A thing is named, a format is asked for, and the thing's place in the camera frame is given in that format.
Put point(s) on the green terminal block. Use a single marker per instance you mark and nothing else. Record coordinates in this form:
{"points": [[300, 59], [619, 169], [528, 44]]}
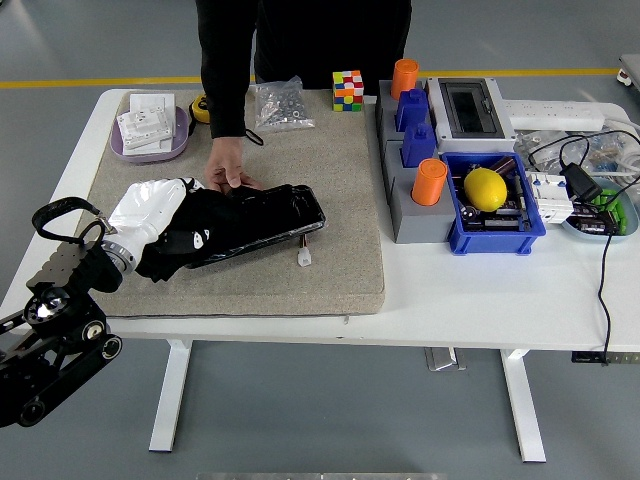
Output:
{"points": [[620, 212]]}

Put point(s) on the light blue dish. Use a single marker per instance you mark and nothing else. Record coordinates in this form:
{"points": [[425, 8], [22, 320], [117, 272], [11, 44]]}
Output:
{"points": [[631, 220]]}

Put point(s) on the yellow lemon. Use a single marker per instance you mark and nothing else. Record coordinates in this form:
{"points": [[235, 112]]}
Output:
{"points": [[485, 189]]}

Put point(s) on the white table leg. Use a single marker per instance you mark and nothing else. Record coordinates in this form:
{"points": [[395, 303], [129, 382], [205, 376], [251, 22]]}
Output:
{"points": [[525, 410], [170, 400]]}

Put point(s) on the person's right forearm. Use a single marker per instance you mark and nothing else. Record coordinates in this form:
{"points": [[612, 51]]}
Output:
{"points": [[226, 110]]}

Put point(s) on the black film-wrapped panel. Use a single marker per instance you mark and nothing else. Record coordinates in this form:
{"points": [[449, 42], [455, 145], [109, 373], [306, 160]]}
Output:
{"points": [[280, 215]]}

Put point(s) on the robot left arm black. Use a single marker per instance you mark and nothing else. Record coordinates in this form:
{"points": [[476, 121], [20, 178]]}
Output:
{"points": [[55, 330]]}

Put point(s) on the orange cylinder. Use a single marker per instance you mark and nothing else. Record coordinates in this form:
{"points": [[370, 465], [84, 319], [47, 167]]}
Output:
{"points": [[404, 77], [429, 182]]}

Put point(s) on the grey-brown mat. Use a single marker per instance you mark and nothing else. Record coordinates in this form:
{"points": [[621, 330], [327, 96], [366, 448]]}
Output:
{"points": [[325, 200]]}

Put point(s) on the grey block holder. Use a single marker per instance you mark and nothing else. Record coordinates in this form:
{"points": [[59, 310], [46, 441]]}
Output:
{"points": [[425, 222]]}

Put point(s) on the white switch box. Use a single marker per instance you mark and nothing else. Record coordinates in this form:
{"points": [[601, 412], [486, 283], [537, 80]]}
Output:
{"points": [[150, 102]]}

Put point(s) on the white circuit breaker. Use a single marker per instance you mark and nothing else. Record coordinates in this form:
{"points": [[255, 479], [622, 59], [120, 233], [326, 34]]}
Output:
{"points": [[550, 200]]}

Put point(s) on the dark relay module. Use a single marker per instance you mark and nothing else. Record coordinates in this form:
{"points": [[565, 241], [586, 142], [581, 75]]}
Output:
{"points": [[590, 222]]}

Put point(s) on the blue block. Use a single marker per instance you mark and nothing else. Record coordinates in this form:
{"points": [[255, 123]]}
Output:
{"points": [[412, 112], [420, 147]]}

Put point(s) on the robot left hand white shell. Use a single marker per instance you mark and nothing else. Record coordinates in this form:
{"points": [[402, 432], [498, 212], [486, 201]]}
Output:
{"points": [[145, 207]]}

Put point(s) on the white flat packet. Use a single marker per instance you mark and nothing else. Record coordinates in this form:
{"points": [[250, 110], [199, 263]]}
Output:
{"points": [[155, 146]]}

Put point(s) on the black electronic module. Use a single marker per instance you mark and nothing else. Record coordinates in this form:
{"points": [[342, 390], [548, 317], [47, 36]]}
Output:
{"points": [[500, 222]]}

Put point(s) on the grey metal floor plate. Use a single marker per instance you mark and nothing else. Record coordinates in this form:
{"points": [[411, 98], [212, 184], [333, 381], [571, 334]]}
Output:
{"points": [[442, 360]]}

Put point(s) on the white power strip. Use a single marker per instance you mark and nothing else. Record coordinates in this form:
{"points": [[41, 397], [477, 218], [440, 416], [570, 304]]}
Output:
{"points": [[550, 114]]}

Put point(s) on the white grey distribution box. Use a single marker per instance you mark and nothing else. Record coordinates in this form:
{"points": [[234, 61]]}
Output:
{"points": [[445, 135]]}

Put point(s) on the clear bag of parts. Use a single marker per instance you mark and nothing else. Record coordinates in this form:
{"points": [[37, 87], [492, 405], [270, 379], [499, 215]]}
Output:
{"points": [[535, 142]]}

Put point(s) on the person's right hand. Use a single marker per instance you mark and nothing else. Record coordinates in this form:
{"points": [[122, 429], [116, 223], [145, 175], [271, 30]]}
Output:
{"points": [[226, 160]]}

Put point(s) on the black rag with red tag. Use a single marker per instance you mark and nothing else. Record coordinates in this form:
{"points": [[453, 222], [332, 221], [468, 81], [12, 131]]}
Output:
{"points": [[160, 265]]}

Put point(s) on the colourful puzzle cube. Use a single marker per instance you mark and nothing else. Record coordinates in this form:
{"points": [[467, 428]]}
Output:
{"points": [[347, 91]]}

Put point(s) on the yellow tape measure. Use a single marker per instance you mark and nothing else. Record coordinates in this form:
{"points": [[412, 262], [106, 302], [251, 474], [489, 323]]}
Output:
{"points": [[200, 107]]}

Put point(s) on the white cart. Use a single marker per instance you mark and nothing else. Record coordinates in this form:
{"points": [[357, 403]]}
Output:
{"points": [[631, 65]]}

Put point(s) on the person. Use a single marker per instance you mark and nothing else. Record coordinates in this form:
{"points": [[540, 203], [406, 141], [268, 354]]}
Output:
{"points": [[330, 40]]}

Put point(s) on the white wall socket plate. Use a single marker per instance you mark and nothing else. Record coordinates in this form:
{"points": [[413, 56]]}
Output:
{"points": [[145, 127]]}

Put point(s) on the black desk height controller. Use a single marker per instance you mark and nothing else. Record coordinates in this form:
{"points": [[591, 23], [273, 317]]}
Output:
{"points": [[585, 358]]}

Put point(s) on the purple tray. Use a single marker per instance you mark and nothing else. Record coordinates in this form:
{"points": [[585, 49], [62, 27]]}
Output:
{"points": [[179, 145]]}

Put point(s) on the clear bag of screws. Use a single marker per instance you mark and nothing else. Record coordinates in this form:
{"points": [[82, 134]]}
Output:
{"points": [[282, 107]]}

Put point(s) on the blue plastic bin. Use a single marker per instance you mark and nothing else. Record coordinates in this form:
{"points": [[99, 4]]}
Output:
{"points": [[490, 242]]}

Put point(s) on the brown cylindrical component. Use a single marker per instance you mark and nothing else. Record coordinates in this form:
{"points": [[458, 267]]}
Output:
{"points": [[504, 165]]}

